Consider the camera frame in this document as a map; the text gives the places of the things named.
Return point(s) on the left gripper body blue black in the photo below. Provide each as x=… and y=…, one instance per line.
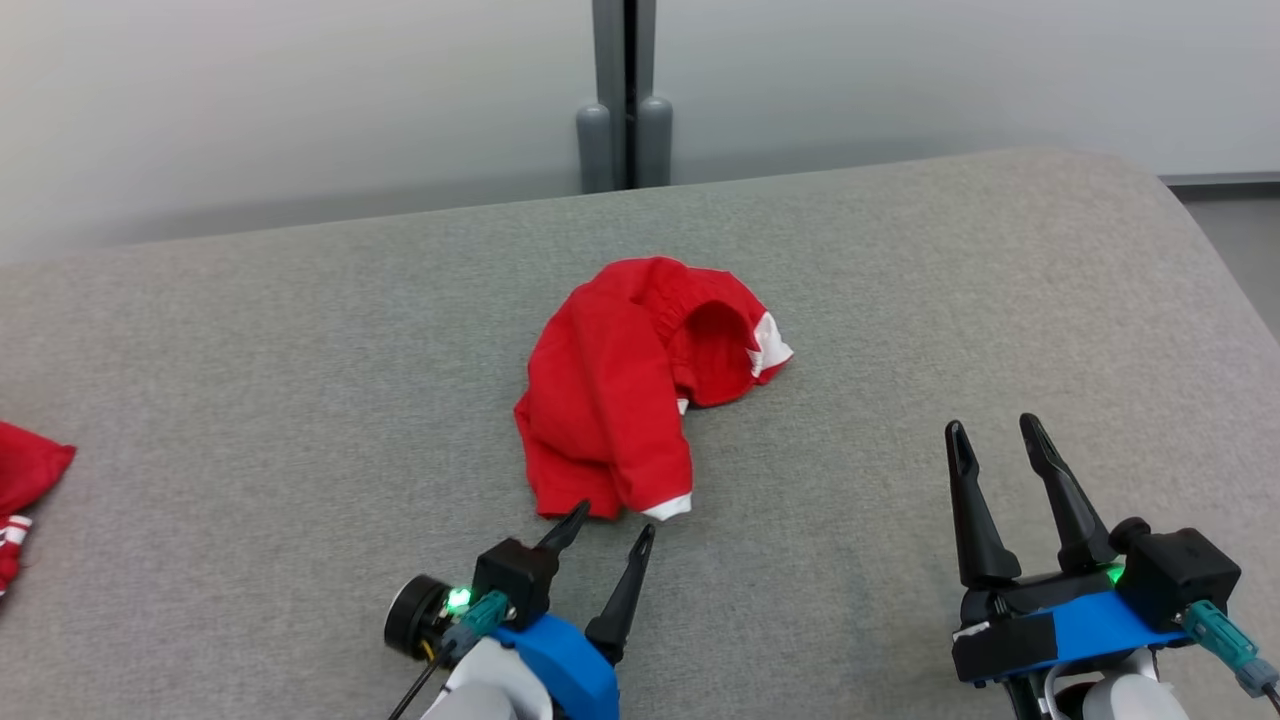
x=570, y=660

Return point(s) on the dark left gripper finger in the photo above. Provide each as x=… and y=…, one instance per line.
x=622, y=610
x=568, y=528

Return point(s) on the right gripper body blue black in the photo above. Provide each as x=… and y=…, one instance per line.
x=1080, y=620

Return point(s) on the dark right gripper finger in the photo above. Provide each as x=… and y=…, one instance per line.
x=1075, y=520
x=978, y=540

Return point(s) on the red shorts with white trim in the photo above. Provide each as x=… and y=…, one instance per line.
x=610, y=390

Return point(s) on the red Bulls 23 jersey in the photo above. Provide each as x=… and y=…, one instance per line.
x=25, y=470

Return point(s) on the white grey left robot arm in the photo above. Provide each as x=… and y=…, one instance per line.
x=490, y=690

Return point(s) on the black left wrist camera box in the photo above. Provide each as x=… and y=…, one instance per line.
x=515, y=580

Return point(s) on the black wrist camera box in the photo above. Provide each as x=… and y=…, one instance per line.
x=515, y=580
x=1185, y=575

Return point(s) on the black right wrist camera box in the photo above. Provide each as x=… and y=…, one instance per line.
x=1185, y=575

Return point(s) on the grey partition joint post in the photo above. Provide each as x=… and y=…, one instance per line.
x=610, y=60

